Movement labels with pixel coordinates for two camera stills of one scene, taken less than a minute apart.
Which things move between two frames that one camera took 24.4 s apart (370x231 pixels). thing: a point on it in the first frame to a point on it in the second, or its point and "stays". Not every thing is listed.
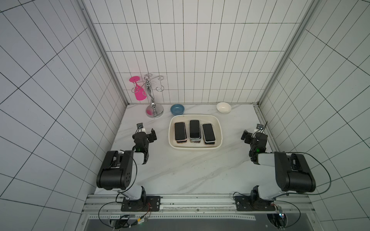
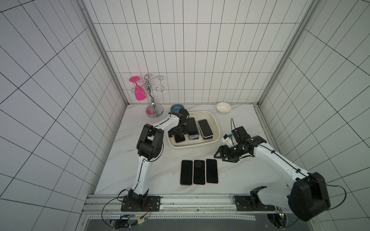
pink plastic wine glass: [139, 93] stays
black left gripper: [151, 136] to [184, 131]
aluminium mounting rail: [201, 207] stays
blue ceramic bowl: [177, 109] stays
